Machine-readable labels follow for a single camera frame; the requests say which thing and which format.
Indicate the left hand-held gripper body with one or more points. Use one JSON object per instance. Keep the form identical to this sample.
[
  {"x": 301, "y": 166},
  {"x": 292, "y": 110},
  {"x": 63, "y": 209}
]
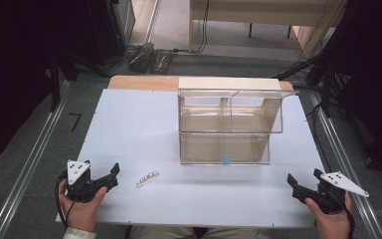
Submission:
[{"x": 79, "y": 189}]

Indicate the metal floor rail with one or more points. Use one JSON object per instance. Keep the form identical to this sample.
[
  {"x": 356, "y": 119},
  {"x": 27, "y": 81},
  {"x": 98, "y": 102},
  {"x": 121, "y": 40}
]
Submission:
[
  {"x": 30, "y": 159},
  {"x": 344, "y": 149}
]

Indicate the person's left hand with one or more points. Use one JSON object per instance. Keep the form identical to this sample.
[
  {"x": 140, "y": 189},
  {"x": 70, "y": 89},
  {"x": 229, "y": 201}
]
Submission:
[{"x": 81, "y": 212}]

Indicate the light wooden desk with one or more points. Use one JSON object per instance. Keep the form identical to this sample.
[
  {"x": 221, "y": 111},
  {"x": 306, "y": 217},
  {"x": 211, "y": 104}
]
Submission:
[{"x": 265, "y": 13}]

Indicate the brown shoe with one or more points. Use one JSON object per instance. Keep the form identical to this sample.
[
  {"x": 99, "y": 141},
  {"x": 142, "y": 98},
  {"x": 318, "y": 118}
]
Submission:
[
  {"x": 161, "y": 61},
  {"x": 142, "y": 56}
]

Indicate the person's legs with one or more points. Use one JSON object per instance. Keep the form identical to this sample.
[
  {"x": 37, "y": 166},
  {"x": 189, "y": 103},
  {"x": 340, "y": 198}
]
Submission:
[{"x": 192, "y": 233}]

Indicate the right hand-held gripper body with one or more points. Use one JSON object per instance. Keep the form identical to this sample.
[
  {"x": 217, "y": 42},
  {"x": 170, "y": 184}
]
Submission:
[{"x": 331, "y": 191}]

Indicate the black stand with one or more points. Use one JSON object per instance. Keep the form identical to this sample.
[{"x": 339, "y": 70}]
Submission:
[
  {"x": 325, "y": 79},
  {"x": 55, "y": 79}
]

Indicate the small blue sticker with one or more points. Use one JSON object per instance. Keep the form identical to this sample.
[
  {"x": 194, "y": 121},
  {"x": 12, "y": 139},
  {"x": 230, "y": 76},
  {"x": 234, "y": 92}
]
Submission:
[{"x": 226, "y": 160}]

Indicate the person's right hand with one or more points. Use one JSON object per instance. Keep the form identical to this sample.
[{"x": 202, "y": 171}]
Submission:
[{"x": 331, "y": 224}]

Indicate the clear acrylic drawer cabinet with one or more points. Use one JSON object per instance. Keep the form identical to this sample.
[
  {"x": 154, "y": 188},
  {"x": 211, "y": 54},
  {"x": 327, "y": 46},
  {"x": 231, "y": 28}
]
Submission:
[{"x": 227, "y": 116}]

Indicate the black equipment cabinet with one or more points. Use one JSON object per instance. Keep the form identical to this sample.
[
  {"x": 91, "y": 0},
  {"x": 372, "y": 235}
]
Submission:
[{"x": 112, "y": 30}]

